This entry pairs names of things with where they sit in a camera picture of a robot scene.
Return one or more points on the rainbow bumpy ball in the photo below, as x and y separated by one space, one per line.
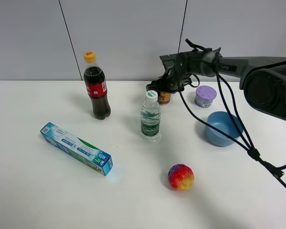
181 177

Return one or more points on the blue toothpaste box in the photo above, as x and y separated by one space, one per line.
79 149

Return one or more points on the gold energy drink can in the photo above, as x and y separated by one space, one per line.
164 98

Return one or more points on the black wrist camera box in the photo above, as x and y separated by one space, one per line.
168 61

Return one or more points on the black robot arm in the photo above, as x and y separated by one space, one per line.
262 79

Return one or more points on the cola bottle yellow cap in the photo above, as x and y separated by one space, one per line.
95 82

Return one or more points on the purple lidded small container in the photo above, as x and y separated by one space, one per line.
204 96

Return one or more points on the clear water bottle green label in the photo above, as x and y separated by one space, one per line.
151 117

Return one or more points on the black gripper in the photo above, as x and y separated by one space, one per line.
190 62

